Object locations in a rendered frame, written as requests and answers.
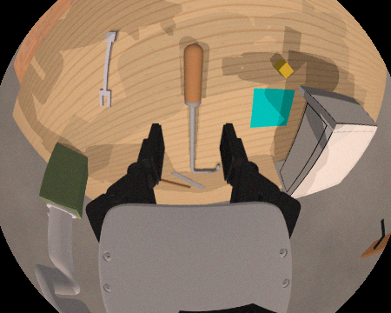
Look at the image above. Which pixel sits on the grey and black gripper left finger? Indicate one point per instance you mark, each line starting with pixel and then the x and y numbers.
pixel 137 185

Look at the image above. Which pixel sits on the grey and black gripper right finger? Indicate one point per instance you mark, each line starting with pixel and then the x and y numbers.
pixel 248 183

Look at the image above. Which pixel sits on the wooden tool handle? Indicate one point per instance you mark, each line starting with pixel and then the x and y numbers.
pixel 193 62

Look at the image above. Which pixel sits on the teal square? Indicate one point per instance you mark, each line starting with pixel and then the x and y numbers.
pixel 271 107

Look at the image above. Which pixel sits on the grey flat bar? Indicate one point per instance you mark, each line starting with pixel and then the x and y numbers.
pixel 188 180

